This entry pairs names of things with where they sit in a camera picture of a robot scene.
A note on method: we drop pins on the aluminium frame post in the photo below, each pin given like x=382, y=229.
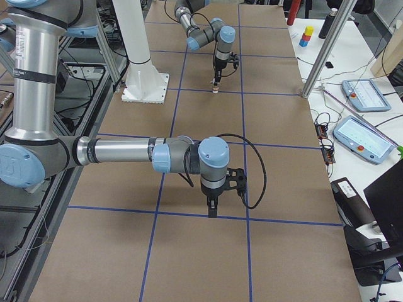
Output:
x=335, y=30

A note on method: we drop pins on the black bottle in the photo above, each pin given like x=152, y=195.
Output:
x=327, y=23

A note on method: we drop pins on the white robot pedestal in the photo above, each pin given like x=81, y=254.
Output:
x=143, y=82

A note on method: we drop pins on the small black box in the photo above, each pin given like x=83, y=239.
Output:
x=329, y=65

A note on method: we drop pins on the far blue teach pendant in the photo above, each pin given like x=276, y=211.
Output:
x=365, y=96

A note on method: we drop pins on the black monitor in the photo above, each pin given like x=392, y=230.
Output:
x=384, y=197

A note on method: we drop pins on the orange circuit board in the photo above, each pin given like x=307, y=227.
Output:
x=321, y=130

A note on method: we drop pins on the near blue teach pendant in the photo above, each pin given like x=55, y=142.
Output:
x=362, y=141

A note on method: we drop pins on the coloured toy blocks stack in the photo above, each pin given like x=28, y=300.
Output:
x=306, y=36

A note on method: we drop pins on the blue teach pendant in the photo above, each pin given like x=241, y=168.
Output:
x=362, y=141
x=365, y=96

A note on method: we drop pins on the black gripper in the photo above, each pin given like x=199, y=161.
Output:
x=211, y=192
x=218, y=65

